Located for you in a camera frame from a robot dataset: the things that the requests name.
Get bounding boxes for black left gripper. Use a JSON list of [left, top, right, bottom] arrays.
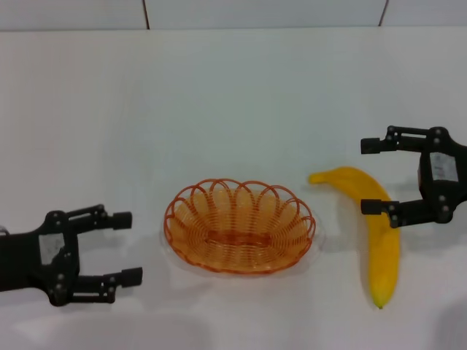
[[0, 203, 143, 307]]

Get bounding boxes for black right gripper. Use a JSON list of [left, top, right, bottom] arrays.
[[360, 125, 467, 229]]

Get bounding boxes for yellow banana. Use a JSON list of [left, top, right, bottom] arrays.
[[308, 166, 402, 310]]

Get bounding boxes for orange woven plastic basket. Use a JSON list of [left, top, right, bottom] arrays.
[[163, 177, 317, 275]]

